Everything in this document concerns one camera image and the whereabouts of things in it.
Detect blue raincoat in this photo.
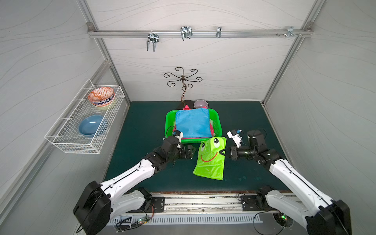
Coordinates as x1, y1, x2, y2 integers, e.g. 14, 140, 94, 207
175, 108, 213, 139

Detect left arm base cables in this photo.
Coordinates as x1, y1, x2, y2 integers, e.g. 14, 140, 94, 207
114, 202, 155, 233

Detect orange patterned bowl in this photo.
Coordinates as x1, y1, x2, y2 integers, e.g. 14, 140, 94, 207
87, 87, 115, 107

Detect white wire wall basket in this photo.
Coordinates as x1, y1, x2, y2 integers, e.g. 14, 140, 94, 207
45, 80, 124, 154

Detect aluminium top rail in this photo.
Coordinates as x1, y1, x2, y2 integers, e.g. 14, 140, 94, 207
86, 22, 313, 39

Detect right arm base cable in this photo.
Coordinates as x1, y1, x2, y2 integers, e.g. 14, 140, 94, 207
252, 209, 287, 235

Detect green plastic basket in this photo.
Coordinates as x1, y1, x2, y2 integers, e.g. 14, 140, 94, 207
165, 108, 222, 144

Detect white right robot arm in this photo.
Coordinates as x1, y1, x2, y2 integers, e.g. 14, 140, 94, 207
220, 130, 352, 235

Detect metal clip hook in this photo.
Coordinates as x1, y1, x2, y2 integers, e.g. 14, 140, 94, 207
180, 26, 193, 41

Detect metal bracket hook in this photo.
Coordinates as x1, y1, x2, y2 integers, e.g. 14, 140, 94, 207
276, 27, 303, 39

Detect blue ceramic bowl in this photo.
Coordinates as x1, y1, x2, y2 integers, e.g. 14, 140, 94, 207
78, 115, 108, 138

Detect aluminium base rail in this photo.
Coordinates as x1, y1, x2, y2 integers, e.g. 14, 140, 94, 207
82, 192, 294, 217

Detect pink bunny raincoat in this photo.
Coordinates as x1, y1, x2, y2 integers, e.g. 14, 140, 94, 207
173, 104, 216, 140

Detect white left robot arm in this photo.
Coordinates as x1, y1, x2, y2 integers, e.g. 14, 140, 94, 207
73, 136, 196, 235

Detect dark metal hook stand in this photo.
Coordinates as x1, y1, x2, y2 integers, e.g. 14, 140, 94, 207
163, 67, 203, 109

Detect green frog raincoat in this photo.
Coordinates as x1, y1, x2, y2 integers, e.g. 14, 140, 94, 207
193, 137, 227, 181

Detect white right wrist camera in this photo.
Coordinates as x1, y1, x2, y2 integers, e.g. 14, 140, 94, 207
227, 129, 242, 148

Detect small metal hook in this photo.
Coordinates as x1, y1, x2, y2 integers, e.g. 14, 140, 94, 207
216, 26, 222, 38

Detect lilac ceramic bowl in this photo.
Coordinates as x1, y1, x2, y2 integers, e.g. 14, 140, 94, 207
193, 99, 209, 109

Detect metal double hook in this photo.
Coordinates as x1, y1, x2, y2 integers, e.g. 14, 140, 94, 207
146, 32, 159, 52

